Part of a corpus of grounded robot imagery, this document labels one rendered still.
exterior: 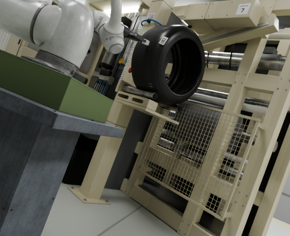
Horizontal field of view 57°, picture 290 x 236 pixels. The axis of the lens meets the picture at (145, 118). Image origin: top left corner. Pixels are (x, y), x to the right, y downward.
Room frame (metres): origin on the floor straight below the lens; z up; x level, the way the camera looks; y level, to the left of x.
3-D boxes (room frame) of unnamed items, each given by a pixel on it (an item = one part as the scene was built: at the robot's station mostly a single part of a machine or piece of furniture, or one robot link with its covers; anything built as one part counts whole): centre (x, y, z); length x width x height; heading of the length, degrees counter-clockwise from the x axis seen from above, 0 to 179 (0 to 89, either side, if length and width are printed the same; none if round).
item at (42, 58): (0.98, 0.35, 0.78); 0.22 x 0.18 x 0.06; 80
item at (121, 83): (2.11, 0.13, 0.90); 0.40 x 0.03 x 0.10; 134
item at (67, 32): (0.98, 0.38, 0.92); 0.18 x 0.16 x 0.22; 91
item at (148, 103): (1.88, 0.11, 0.84); 0.36 x 0.09 x 0.06; 44
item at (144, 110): (1.98, 0.01, 0.80); 0.37 x 0.36 x 0.02; 134
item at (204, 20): (2.10, -0.30, 1.71); 0.61 x 0.25 x 0.15; 44
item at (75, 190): (2.15, 0.20, 0.01); 0.27 x 0.27 x 0.02; 44
